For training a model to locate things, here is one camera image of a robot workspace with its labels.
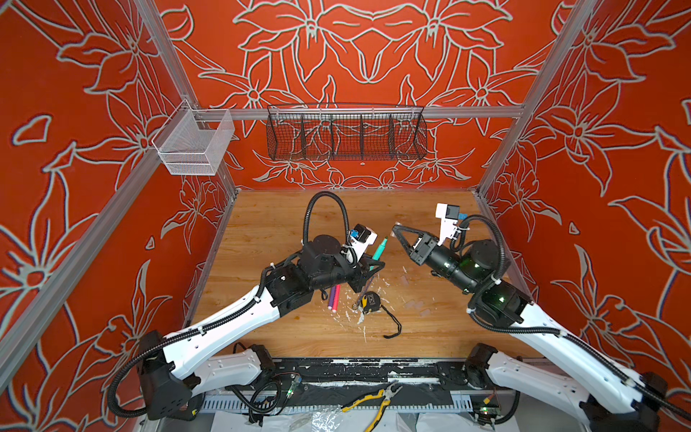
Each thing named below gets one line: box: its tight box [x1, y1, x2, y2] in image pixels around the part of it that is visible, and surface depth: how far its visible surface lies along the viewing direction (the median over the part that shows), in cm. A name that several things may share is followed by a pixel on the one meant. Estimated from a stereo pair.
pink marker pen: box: [332, 284, 342, 314], surface depth 87 cm
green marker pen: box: [371, 236, 389, 261], surface depth 63 cm
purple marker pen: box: [327, 286, 336, 311], surface depth 89 cm
